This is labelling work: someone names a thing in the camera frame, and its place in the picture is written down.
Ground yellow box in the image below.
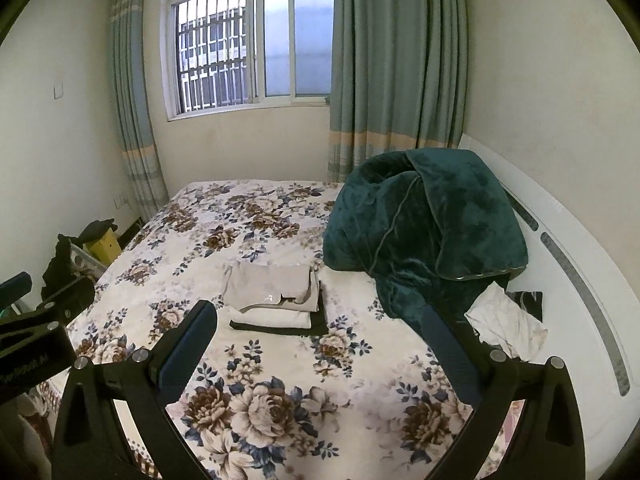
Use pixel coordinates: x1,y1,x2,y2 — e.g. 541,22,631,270
84,229,122,266

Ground beige long-sleeve shirt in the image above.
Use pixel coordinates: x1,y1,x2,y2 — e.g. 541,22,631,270
224,262,314,305

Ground left green curtain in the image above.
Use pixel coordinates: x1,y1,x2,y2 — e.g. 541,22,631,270
108,0,168,221

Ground white bed headboard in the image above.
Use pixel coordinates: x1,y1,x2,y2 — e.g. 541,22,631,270
460,136,639,479

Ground green curtain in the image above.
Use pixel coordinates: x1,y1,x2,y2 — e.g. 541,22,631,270
328,0,469,181
108,0,168,221

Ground dark green plush blanket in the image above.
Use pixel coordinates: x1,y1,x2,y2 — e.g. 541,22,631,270
322,148,528,332

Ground floral bed cover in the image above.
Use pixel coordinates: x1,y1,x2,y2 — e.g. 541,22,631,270
68,181,471,479

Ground right green curtain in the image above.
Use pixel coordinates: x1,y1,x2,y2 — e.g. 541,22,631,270
328,0,469,181

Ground crumpled white cloth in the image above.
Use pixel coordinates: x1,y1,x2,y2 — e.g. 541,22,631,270
464,282,548,362

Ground folded white garment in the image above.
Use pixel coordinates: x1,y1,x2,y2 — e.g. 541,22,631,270
229,281,324,332

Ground window with metal grille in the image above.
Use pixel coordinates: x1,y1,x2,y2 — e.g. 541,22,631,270
160,0,334,119

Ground black garment by headboard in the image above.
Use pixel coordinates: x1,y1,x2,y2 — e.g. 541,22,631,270
506,292,544,322

